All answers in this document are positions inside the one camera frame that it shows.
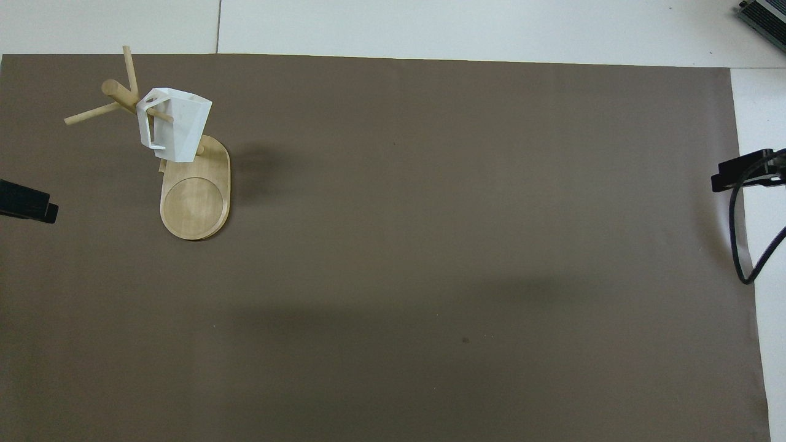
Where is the wooden cup rack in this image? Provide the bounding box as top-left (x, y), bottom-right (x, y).
top-left (64, 45), bottom-right (232, 241)

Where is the white faceted cup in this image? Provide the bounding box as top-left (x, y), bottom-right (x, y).
top-left (136, 87), bottom-right (213, 163)

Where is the grey electronic box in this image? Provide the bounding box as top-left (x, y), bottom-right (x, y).
top-left (737, 0), bottom-right (786, 53)

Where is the black cable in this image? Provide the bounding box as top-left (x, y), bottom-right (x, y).
top-left (728, 149), bottom-right (786, 285)

